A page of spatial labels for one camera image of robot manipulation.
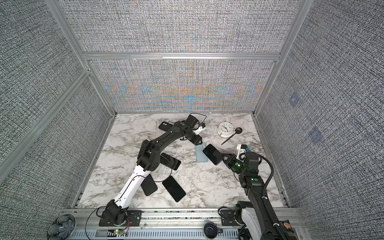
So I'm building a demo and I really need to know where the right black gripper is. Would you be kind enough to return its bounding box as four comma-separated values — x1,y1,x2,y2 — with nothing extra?
221,152,248,177

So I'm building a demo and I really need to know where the light blue phone case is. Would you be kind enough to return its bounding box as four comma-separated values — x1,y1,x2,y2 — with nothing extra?
196,143,209,163

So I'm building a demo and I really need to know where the black screen purple phone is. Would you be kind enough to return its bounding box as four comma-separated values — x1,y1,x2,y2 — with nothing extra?
203,144,224,166

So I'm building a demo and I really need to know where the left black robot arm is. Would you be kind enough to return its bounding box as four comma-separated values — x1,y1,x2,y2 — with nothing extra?
101,116,206,226

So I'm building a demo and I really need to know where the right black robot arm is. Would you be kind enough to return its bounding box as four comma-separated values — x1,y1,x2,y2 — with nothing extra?
223,152,296,240

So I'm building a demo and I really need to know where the black phone centre screen up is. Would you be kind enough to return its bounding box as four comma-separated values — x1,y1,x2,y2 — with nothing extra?
160,153,181,171

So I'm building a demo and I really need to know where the black phone screen up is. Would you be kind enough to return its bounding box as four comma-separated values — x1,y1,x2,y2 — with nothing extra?
160,153,181,171
162,176,186,203

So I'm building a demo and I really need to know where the black phone case back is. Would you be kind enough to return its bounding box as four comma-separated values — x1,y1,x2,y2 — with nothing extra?
159,121,174,132

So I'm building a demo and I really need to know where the black phone case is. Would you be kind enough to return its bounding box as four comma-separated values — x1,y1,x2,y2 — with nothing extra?
141,174,158,197
159,121,174,132

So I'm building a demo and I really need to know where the black phone front screen up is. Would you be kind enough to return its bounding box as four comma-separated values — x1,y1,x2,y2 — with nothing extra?
162,176,186,203

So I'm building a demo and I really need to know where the black phone case front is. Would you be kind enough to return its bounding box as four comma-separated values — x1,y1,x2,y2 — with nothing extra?
141,174,158,197

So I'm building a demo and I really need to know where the white round clock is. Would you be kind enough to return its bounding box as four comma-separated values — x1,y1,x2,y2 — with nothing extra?
217,122,234,139

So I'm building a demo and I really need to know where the black round-head spoon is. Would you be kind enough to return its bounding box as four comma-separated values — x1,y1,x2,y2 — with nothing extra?
222,127,243,145

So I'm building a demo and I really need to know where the black round knob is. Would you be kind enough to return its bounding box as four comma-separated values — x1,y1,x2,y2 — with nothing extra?
203,222,223,239

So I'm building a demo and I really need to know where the small green circuit board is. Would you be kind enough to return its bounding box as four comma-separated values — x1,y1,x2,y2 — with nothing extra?
114,229,125,236

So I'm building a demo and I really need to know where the black fan left corner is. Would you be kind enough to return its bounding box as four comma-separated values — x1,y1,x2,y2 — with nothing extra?
47,214,76,240

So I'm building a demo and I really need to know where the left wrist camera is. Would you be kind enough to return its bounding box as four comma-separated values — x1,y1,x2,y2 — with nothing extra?
185,113,207,135

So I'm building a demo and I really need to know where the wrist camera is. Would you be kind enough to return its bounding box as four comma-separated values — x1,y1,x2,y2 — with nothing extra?
185,113,207,135
237,144,261,171

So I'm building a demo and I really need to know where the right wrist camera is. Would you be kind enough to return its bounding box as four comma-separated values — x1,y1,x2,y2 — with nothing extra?
237,144,261,171

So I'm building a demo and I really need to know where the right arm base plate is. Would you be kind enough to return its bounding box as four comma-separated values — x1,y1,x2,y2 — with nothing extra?
219,209,242,227

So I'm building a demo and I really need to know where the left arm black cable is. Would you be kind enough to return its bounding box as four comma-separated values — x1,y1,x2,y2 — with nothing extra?
84,167,173,240

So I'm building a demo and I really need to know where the aluminium front rail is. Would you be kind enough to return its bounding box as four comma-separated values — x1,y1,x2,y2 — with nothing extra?
59,207,310,240

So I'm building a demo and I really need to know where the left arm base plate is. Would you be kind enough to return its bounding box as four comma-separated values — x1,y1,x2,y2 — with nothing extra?
98,210,143,227

